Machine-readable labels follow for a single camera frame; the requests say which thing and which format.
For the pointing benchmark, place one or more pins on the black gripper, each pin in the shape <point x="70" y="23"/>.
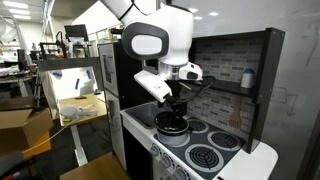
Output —
<point x="176" y="96"/>

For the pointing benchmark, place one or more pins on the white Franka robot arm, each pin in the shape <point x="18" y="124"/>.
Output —
<point x="166" y="33"/>

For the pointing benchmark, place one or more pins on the small grey pot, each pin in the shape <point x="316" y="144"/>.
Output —
<point x="171" y="138"/>

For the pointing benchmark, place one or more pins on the round stove burner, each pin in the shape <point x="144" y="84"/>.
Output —
<point x="204" y="158"/>
<point x="224" y="140"/>
<point x="199" y="126"/>
<point x="178" y="145"/>

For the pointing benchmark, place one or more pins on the grey stove knob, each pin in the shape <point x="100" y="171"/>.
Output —
<point x="180" y="174"/>
<point x="166" y="161"/>
<point x="155" y="150"/>

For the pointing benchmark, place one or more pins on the grey sink basin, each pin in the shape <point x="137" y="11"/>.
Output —
<point x="143" y="113"/>

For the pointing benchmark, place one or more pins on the white black toy kitchen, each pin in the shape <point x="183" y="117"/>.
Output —
<point x="133" y="90"/>

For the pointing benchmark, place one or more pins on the wooden spatula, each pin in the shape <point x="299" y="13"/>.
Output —
<point x="235" y="120"/>

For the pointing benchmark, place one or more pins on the fridge door with dispenser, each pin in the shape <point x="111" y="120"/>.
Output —
<point x="115" y="133"/>

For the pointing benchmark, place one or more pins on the blue-capped white shaker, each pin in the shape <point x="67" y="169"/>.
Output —
<point x="247" y="80"/>

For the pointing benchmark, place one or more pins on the wooden top desk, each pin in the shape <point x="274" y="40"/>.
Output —
<point x="90" y="100"/>

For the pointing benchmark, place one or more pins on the brown marker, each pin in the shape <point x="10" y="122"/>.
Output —
<point x="81" y="97"/>

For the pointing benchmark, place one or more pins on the blue tape strip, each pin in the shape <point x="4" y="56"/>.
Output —
<point x="88" y="74"/>
<point x="57" y="74"/>
<point x="77" y="84"/>

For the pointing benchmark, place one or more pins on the white foam board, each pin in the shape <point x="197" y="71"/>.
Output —
<point x="66" y="86"/>

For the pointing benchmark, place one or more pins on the whiteboard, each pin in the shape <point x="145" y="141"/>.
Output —
<point x="240" y="16"/>

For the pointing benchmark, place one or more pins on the grey equipment cart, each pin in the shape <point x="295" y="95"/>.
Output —
<point x="63" y="63"/>

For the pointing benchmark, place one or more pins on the black monitor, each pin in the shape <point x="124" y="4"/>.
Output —
<point x="76" y="32"/>

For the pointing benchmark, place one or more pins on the orange box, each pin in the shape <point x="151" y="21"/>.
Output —
<point x="40" y="146"/>

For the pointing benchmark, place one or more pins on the open cardboard box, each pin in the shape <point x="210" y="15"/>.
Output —
<point x="20" y="128"/>

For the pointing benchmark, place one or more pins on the cluttered workbench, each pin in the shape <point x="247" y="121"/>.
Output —
<point x="13" y="78"/>

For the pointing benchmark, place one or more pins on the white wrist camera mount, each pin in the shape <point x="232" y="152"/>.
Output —
<point x="153" y="85"/>

